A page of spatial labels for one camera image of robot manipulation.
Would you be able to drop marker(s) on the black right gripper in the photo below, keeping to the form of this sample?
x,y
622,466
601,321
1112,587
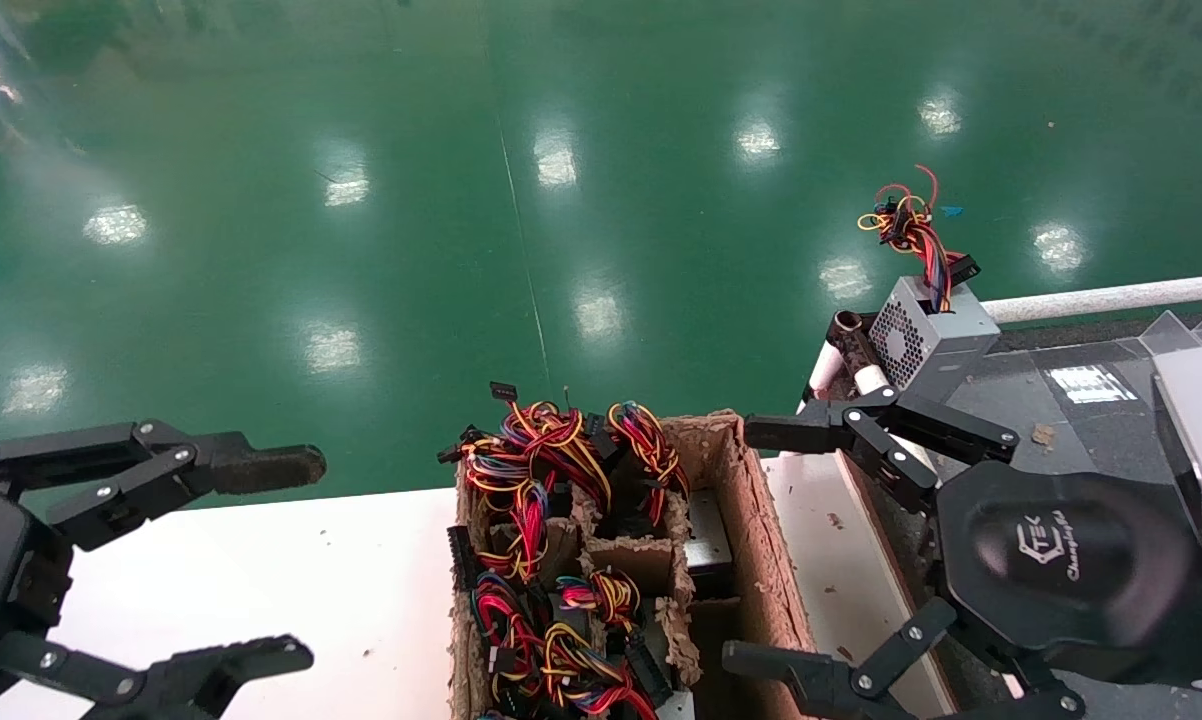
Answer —
x,y
1111,590

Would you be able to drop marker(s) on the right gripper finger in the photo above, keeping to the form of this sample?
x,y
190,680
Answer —
x,y
811,685
801,430

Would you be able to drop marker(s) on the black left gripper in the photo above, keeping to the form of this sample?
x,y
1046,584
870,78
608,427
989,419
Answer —
x,y
6,570

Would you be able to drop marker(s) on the short white pipe leg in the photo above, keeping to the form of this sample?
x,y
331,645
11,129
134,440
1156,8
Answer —
x,y
823,375

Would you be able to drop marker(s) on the brown cardboard divider box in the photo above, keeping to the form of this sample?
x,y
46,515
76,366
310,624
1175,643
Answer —
x,y
751,540

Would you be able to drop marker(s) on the black conveyor belt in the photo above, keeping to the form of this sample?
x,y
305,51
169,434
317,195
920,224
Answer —
x,y
1081,430

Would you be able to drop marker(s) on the white label sticker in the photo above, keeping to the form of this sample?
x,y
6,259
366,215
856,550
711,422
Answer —
x,y
1079,383

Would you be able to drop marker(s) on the white horizontal pipe rail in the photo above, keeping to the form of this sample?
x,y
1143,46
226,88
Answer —
x,y
1111,298

